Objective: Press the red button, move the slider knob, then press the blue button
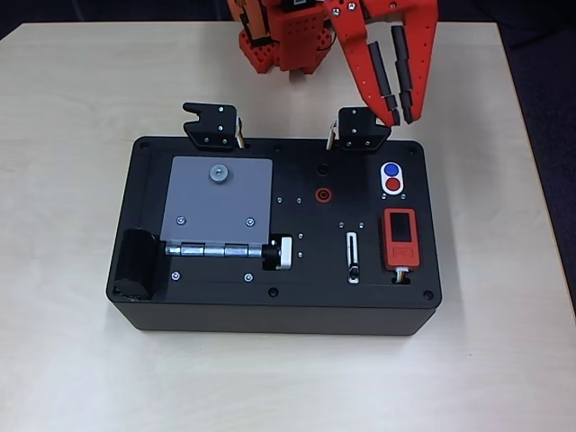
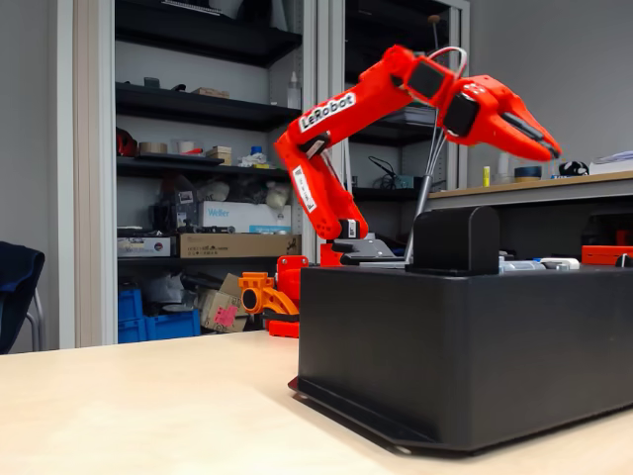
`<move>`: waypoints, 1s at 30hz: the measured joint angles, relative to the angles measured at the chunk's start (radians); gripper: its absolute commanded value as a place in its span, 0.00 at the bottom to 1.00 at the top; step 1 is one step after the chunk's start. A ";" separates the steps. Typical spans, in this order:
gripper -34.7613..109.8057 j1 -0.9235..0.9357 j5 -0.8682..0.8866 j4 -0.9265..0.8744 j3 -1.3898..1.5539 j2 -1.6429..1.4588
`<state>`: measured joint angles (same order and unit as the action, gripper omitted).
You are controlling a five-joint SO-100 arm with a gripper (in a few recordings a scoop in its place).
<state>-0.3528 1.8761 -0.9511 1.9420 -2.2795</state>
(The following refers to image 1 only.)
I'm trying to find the white slider track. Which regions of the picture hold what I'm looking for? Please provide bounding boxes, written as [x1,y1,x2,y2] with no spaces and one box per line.
[346,230,363,285]

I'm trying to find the blue and red buttons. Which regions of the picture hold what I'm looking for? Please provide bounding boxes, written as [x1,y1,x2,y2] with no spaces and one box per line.
[379,160,406,195]

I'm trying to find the orange table clamp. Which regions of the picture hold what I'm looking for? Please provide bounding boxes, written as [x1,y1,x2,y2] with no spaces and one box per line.
[227,0,271,46]

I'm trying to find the red display module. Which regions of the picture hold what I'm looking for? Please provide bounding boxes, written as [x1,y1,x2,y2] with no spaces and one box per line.
[381,207,423,271]

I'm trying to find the grey hinged door plate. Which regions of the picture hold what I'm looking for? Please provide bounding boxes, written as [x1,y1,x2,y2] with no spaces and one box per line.
[160,156,275,247]

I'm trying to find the silver metal hinge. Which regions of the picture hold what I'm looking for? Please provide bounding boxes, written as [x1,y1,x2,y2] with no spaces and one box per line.
[164,240,271,260]

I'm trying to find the black task board box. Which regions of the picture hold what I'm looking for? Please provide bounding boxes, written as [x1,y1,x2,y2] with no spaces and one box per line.
[105,134,440,337]

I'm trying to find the black probe bracket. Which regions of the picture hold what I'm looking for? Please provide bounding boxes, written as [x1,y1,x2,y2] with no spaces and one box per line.
[326,106,392,155]
[182,102,247,152]

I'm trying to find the white plastic latch handle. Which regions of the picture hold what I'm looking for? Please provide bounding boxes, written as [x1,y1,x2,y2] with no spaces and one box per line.
[260,236,294,272]

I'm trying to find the black rounded post block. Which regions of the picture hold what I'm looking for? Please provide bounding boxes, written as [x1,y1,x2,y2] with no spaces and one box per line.
[111,228,157,302]

